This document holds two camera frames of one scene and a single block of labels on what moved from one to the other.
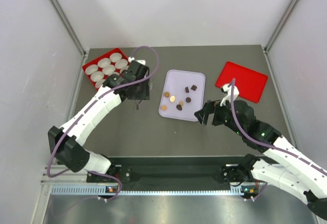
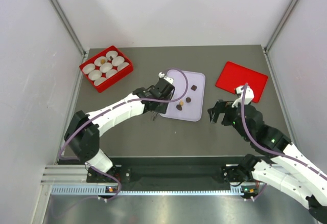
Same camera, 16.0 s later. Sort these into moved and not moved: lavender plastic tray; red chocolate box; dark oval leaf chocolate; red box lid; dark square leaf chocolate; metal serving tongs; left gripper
Moved: left gripper; metal serving tongs
Not moved: red box lid; red chocolate box; lavender plastic tray; dark square leaf chocolate; dark oval leaf chocolate
